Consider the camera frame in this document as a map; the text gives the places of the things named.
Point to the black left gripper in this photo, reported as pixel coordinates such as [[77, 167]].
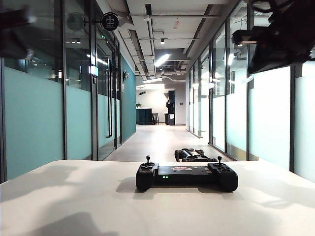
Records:
[[14, 32]]

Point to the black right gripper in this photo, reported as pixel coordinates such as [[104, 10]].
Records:
[[288, 29]]

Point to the black handheld remote control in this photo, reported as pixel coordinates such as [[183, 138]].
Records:
[[187, 177]]

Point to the black quadruped robot dog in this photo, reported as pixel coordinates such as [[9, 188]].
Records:
[[194, 155]]

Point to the glowing white door sign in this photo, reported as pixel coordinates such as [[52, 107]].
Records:
[[211, 85]]

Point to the blue white door sign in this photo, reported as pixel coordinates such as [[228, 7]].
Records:
[[94, 70]]

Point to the round black hanging sign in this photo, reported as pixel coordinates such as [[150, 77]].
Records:
[[109, 21]]

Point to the long linear ceiling light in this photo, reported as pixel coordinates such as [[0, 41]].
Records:
[[162, 59]]

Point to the short linear ceiling light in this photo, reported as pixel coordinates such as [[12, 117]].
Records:
[[152, 80]]

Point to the dark bar stool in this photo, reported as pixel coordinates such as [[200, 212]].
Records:
[[155, 118]]

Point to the small green plant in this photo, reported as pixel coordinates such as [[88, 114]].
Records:
[[138, 105]]

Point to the dark teal counter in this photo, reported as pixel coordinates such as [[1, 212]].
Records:
[[144, 116]]

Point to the black wall lamp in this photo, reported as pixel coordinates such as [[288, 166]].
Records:
[[126, 75]]

